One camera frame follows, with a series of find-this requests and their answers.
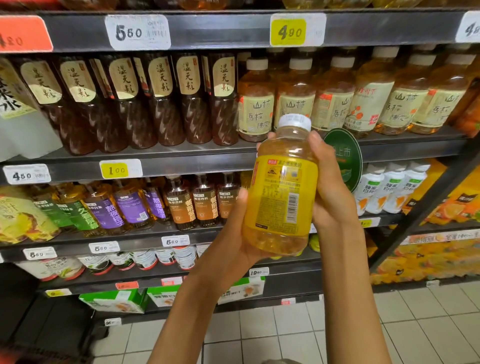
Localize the brown label tea bottle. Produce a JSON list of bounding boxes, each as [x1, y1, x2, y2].
[[191, 174, 220, 228], [164, 175, 198, 231], [217, 172, 241, 225]]

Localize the row of amber drink bottles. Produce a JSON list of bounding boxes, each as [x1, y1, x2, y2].
[[237, 44, 476, 143]]

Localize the person's right forearm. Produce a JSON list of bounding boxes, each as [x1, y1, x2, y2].
[[321, 228, 393, 364]]

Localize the green label tea bottle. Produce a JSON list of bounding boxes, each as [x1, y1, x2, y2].
[[56, 183, 103, 236], [29, 185, 76, 230]]

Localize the round green shelf sign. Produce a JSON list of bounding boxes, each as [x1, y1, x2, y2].
[[323, 128, 363, 193]]

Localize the person's left forearm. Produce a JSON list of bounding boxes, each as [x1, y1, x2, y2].
[[147, 271, 226, 364]]

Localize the orange drink bottles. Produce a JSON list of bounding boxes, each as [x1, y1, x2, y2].
[[454, 80, 480, 138]]

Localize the yellow pineapple drink pack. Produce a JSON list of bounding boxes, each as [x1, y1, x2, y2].
[[0, 185, 61, 245]]

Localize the row of dark tea bottles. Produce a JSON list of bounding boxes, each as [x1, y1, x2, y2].
[[10, 52, 240, 157]]

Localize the yellow label juice bottle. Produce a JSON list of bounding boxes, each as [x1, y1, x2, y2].
[[242, 113, 319, 257]]

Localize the stack of orange juice packs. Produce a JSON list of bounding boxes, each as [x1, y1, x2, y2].
[[370, 239, 480, 286]]

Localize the large white water bottle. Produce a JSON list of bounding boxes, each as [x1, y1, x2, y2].
[[0, 56, 64, 163]]

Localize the purple label tea bottle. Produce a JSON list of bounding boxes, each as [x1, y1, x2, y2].
[[142, 178, 170, 224], [112, 179, 155, 230], [82, 181, 130, 236]]

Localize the orange fruit print juice pack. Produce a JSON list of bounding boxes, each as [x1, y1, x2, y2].
[[425, 169, 480, 226]]

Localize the grey metal shelf unit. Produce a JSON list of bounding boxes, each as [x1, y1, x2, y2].
[[0, 7, 480, 349]]

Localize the green and white carton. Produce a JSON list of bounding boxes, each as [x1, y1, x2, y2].
[[146, 284, 181, 308], [78, 288, 149, 314], [217, 276, 266, 305]]

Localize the person's left hand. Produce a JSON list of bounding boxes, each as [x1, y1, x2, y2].
[[192, 187, 271, 292]]

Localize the white honey drink bottle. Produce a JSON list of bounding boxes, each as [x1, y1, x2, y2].
[[354, 165, 387, 217], [382, 161, 431, 214], [365, 163, 408, 215]]

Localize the orange and white shelf banner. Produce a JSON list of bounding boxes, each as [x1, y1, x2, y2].
[[400, 229, 480, 246]]

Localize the orange price tag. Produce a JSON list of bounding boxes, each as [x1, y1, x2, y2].
[[0, 15, 54, 53]]

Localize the person's right hand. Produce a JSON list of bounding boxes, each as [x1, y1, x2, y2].
[[256, 130, 364, 232]]

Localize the row of red rimmed bottles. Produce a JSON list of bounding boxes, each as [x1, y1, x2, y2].
[[15, 243, 211, 283]]

